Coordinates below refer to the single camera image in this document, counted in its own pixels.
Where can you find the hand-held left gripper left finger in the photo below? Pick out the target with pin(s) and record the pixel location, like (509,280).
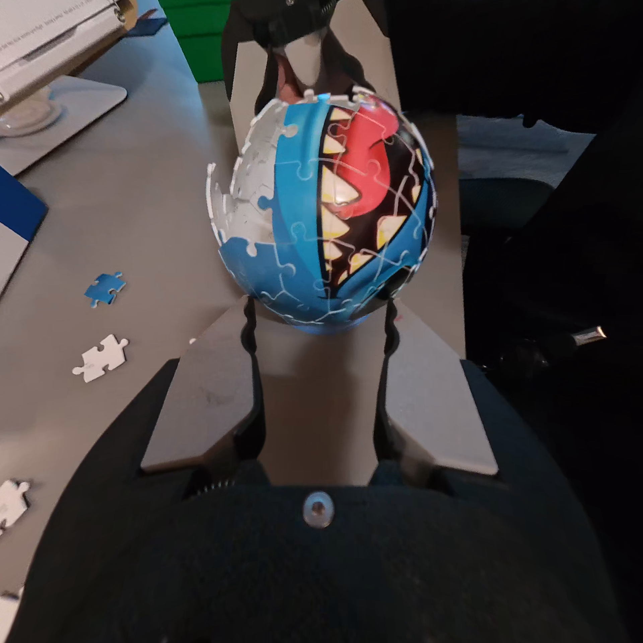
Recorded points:
(201,397)

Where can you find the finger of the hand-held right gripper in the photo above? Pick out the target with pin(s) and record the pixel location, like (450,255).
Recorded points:
(369,45)
(247,75)

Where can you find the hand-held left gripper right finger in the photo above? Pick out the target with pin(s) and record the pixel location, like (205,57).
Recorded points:
(432,402)

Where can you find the group of white puzzle pieces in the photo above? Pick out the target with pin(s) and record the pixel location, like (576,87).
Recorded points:
(100,357)

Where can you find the blue cartoon puzzle ball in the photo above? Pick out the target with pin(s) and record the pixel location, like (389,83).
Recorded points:
(321,211)

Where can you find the blue puzzle piece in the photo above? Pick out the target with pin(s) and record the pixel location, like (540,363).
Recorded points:
(104,290)

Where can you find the cartoon printed puzzle box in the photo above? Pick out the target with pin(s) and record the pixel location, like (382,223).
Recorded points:
(17,211)

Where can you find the person's right hand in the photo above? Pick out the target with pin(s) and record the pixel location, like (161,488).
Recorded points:
(289,83)

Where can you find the green box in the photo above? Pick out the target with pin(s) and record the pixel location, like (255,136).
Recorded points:
(201,40)

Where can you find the dark blue flat card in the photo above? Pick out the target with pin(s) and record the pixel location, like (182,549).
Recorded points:
(146,26)

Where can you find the black office chair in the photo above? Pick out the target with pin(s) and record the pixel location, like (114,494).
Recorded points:
(502,201)

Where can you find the silver stand with white pedestal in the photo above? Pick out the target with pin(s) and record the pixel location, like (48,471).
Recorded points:
(75,108)

